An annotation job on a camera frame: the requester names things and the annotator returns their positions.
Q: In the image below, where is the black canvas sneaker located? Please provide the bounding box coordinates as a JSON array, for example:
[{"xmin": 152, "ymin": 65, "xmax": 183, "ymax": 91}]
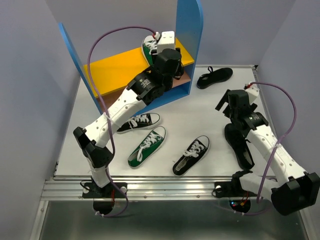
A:
[
  {"xmin": 116, "ymin": 113, "xmax": 161, "ymax": 134},
  {"xmin": 172, "ymin": 135, "xmax": 210, "ymax": 177}
]

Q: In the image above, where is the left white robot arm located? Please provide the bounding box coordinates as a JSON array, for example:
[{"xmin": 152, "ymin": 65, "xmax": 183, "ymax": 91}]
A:
[{"xmin": 73, "ymin": 48, "xmax": 182, "ymax": 197}]

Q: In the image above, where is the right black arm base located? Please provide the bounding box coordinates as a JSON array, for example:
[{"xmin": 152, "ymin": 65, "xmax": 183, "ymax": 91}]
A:
[{"xmin": 211, "ymin": 181, "xmax": 248, "ymax": 198}]

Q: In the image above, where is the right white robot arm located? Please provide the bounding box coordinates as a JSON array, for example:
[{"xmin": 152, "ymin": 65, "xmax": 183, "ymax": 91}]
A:
[{"xmin": 212, "ymin": 87, "xmax": 320, "ymax": 216}]

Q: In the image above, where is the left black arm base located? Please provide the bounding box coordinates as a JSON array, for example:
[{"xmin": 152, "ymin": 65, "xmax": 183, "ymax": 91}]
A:
[{"xmin": 80, "ymin": 181, "xmax": 125, "ymax": 199}]

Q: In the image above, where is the black leather shoe right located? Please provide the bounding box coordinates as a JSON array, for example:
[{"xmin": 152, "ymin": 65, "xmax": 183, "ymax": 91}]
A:
[{"xmin": 224, "ymin": 123, "xmax": 255, "ymax": 170}]

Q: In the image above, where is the black slip-on shoe far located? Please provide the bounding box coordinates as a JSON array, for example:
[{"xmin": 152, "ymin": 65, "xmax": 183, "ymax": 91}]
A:
[{"xmin": 196, "ymin": 66, "xmax": 233, "ymax": 89}]

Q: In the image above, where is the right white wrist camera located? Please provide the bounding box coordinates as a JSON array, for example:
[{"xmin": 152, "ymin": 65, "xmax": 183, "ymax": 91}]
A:
[{"xmin": 244, "ymin": 83, "xmax": 260, "ymax": 105}]

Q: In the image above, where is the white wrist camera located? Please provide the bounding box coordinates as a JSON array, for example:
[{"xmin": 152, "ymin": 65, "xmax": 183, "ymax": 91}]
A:
[
  {"xmin": 156, "ymin": 31, "xmax": 176, "ymax": 54},
  {"xmin": 244, "ymin": 83, "xmax": 260, "ymax": 105}
]

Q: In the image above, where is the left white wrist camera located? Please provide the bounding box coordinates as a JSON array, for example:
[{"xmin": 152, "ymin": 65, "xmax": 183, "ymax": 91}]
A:
[{"xmin": 156, "ymin": 31, "xmax": 176, "ymax": 54}]

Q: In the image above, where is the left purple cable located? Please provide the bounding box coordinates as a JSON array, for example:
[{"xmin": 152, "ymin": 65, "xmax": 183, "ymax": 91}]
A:
[{"xmin": 88, "ymin": 25, "xmax": 161, "ymax": 218}]

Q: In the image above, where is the purple cable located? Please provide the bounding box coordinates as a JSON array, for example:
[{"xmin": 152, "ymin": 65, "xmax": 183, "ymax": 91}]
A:
[
  {"xmin": 88, "ymin": 25, "xmax": 161, "ymax": 218},
  {"xmin": 234, "ymin": 81, "xmax": 298, "ymax": 216}
]

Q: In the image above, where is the blue shoe shelf frame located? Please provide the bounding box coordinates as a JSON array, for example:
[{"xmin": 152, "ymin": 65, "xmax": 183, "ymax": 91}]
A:
[{"xmin": 58, "ymin": 0, "xmax": 204, "ymax": 114}]

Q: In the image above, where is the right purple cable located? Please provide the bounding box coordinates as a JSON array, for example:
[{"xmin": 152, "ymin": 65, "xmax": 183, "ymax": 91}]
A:
[{"xmin": 234, "ymin": 81, "xmax": 298, "ymax": 216}]

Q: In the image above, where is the aluminium mounting rail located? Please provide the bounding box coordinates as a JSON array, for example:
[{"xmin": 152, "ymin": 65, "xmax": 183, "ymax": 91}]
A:
[{"xmin": 41, "ymin": 176, "xmax": 278, "ymax": 201}]

